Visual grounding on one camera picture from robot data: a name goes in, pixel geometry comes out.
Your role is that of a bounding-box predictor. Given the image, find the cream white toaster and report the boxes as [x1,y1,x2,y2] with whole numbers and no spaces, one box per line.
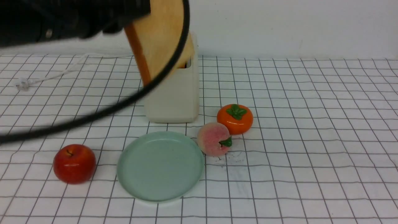
[144,34,200,123]

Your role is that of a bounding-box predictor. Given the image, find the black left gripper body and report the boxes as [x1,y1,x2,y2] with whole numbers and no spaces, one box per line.
[0,0,151,47]

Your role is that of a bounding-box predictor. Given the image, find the red apple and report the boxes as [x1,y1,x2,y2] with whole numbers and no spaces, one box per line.
[53,144,96,184]

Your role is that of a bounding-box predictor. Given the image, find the light green plate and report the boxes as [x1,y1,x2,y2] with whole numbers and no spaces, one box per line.
[117,131,205,203]

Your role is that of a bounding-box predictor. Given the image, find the pink peach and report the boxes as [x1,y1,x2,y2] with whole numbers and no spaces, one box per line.
[197,122,233,156]

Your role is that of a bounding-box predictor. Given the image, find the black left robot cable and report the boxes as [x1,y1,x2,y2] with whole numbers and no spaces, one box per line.
[0,0,191,145]

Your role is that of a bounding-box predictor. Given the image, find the white power cord with plug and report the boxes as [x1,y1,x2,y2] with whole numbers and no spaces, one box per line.
[16,53,135,91]

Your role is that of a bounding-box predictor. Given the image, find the orange persimmon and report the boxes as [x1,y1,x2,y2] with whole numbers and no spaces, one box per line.
[216,104,254,135]

